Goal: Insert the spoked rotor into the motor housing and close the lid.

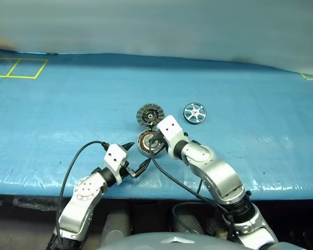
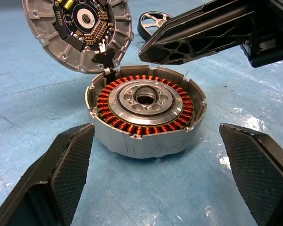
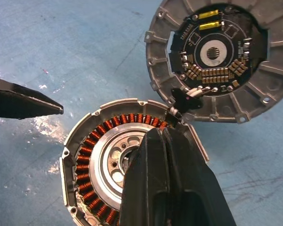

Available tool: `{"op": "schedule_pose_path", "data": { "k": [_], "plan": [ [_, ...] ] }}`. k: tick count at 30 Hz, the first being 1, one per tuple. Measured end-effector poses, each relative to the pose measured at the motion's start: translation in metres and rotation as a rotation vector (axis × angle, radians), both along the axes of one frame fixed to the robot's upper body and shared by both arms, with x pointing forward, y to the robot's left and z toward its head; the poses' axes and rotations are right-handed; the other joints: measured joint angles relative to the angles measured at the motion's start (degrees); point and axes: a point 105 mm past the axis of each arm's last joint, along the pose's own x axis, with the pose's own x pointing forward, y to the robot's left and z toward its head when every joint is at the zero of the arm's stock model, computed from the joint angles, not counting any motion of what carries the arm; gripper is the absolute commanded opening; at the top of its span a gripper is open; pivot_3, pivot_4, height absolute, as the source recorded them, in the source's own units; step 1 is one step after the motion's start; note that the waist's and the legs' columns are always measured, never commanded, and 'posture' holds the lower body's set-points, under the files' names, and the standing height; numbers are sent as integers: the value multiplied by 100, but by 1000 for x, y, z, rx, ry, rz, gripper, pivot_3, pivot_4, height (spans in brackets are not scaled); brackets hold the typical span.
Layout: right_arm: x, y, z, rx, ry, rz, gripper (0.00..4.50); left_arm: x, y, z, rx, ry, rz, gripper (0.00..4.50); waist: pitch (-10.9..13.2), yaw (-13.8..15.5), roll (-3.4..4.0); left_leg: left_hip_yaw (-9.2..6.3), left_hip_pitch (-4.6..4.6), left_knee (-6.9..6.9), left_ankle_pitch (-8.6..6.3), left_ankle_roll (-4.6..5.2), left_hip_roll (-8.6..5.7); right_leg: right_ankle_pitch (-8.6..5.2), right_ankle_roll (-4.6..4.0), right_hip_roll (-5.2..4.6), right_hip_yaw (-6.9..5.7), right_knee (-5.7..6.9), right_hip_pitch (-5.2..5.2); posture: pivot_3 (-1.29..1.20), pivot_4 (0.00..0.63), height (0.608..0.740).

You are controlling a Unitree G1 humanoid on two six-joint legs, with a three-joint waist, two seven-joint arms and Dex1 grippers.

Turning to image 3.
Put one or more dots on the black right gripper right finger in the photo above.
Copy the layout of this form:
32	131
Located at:
169	179

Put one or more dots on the silver spoked rotor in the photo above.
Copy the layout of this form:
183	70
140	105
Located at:
96	164

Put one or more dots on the silver motor housing copper coils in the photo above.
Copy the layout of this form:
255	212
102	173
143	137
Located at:
83	162

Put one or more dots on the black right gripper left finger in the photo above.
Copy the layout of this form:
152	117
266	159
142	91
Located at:
19	103

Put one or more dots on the silver motor lid circuit board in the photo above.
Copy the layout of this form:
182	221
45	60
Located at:
160	58

